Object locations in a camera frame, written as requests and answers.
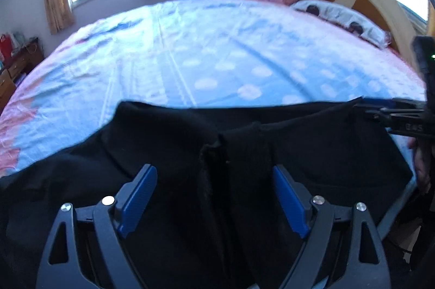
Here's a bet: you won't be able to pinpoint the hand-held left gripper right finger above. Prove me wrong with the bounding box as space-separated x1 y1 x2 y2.
273 164 391 289

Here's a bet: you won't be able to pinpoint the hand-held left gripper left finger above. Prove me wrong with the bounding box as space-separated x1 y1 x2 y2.
36 164 159 289

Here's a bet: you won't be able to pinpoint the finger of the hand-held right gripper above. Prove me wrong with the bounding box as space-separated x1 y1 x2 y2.
365 110 426 137
353 97 427 113

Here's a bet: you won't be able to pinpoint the black pants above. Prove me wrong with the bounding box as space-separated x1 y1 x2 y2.
0 97 418 289

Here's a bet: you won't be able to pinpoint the person's right hand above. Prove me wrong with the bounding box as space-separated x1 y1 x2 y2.
409 139 433 195

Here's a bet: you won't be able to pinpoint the patterned white pillow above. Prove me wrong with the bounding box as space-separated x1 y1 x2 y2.
290 0 392 49

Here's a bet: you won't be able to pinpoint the bed with blue pink sheet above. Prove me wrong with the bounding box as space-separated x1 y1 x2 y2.
0 0 429 181

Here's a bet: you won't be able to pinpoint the wooden desk with drawers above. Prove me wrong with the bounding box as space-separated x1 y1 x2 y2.
0 37 45 113

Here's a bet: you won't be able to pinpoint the red gift bag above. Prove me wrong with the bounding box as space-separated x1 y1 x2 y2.
0 33 13 62

